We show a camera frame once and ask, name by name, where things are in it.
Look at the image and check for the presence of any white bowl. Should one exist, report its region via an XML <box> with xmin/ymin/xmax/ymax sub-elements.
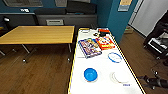
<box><xmin>109</xmin><ymin>71</ymin><xmax>129</xmax><ymax>84</ymax></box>

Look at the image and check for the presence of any solid blue bowl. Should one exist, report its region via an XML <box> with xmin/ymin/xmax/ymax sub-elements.
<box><xmin>83</xmin><ymin>67</ymin><xmax>99</xmax><ymax>83</ymax></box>

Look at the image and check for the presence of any black wheeled cart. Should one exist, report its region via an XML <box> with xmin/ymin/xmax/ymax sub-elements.
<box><xmin>143</xmin><ymin>21</ymin><xmax>168</xmax><ymax>59</ymax></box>

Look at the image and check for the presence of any white yellow-legged game table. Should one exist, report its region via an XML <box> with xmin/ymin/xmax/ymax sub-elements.
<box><xmin>67</xmin><ymin>27</ymin><xmax>147</xmax><ymax>94</ymax></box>

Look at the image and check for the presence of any red black toy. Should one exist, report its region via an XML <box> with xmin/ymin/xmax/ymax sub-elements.
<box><xmin>98</xmin><ymin>28</ymin><xmax>111</xmax><ymax>36</ymax></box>

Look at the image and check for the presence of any white lounge door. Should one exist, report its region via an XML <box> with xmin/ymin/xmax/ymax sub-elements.
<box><xmin>128</xmin><ymin>0</ymin><xmax>168</xmax><ymax>37</ymax></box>

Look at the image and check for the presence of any purple board game box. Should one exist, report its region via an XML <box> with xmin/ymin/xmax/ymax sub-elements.
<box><xmin>77</xmin><ymin>37</ymin><xmax>103</xmax><ymax>59</ymax></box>

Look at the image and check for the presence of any small white game piece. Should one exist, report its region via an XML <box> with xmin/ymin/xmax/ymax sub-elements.
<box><xmin>93</xmin><ymin>30</ymin><xmax>100</xmax><ymax>37</ymax></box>

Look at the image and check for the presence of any white paper sheet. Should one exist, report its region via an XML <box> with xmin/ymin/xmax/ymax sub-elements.
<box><xmin>79</xmin><ymin>28</ymin><xmax>91</xmax><ymax>34</ymax></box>

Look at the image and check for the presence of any dark grey sofa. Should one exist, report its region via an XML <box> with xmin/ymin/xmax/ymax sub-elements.
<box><xmin>33</xmin><ymin>1</ymin><xmax>98</xmax><ymax>28</ymax></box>

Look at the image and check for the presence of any large interior window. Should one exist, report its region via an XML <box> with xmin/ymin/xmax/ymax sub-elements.
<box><xmin>54</xmin><ymin>0</ymin><xmax>68</xmax><ymax>8</ymax></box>

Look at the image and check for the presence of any large yellow table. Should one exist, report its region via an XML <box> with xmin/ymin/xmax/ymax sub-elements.
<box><xmin>0</xmin><ymin>25</ymin><xmax>76</xmax><ymax>64</ymax></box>

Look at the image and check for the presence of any medium interior window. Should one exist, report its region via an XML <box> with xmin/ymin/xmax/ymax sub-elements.
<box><xmin>2</xmin><ymin>0</ymin><xmax>44</xmax><ymax>8</ymax></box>

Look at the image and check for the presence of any long dark bench sofa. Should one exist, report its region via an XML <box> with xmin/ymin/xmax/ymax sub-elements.
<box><xmin>0</xmin><ymin>12</ymin><xmax>38</xmax><ymax>29</ymax></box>

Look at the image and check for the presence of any yellow wall notice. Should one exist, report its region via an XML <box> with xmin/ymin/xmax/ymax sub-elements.
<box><xmin>118</xmin><ymin>0</ymin><xmax>133</xmax><ymax>12</ymax></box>

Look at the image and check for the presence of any small white wall sign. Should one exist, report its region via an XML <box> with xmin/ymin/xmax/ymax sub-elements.
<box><xmin>19</xmin><ymin>8</ymin><xmax>30</xmax><ymax>13</ymax></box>

